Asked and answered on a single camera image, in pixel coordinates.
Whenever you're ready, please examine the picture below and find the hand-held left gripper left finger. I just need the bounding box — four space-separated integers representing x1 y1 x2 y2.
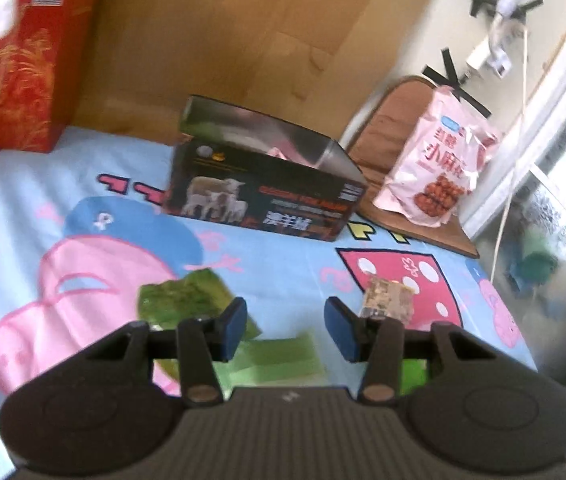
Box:
84 297 248 408

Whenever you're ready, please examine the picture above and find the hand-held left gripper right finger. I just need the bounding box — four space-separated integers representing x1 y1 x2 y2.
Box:
324 296 490 407

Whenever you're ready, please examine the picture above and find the light green snack packet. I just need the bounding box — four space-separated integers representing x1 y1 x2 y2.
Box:
213 331 327 392

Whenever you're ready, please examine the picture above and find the brown nut bar packet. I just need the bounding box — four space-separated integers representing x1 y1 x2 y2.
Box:
360 275 416 328

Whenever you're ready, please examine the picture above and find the dark green seaweed snack packet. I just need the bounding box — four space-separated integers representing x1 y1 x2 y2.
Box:
137 268 262 386

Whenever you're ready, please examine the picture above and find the black sheep print box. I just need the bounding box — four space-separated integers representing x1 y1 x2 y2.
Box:
162 95 370 243

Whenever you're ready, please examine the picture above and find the cartoon pig printed blanket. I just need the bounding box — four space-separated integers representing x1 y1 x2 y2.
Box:
0 125 538 480

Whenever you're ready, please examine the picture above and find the green blurry object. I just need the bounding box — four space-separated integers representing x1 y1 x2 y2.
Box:
509 225 560 292

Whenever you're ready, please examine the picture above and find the pink snack bag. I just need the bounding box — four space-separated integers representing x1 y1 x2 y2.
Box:
373 86 504 227

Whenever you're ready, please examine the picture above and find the white framed window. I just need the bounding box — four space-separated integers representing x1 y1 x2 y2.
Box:
458 0 566 361

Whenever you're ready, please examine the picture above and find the wooden headboard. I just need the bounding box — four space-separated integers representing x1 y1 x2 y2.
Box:
70 0 456 147

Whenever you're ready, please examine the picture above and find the red gift box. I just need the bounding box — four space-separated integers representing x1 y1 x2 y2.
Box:
0 0 104 154

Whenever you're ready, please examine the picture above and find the white cable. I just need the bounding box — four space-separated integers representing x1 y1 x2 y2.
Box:
490 24 531 283

